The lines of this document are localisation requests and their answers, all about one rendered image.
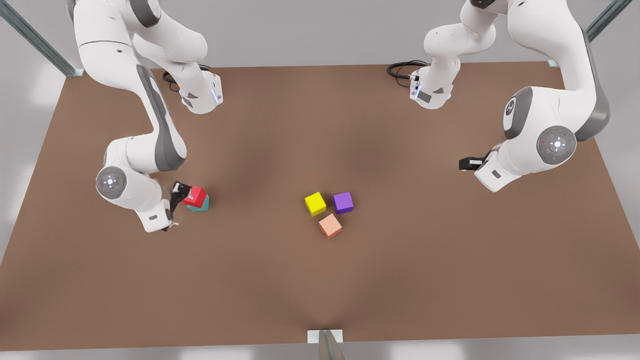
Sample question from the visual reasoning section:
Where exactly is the black cable loop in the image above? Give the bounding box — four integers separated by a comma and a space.
386, 60, 429, 89
161, 64, 213, 93

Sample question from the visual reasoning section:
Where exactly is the silver frame post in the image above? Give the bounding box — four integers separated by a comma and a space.
547, 0, 634, 68
306, 328, 346, 360
0, 0, 85, 78

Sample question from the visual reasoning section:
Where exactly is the orange wooden cube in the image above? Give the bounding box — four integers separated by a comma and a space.
318, 213, 343, 240

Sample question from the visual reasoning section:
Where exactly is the red wooden cube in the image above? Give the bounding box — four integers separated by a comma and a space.
182, 186, 208, 209

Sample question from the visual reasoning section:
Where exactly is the purple wooden cube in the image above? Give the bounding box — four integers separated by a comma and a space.
333, 191, 354, 215

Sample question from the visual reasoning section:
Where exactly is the yellow wooden cube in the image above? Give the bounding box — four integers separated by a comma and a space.
304, 192, 327, 217

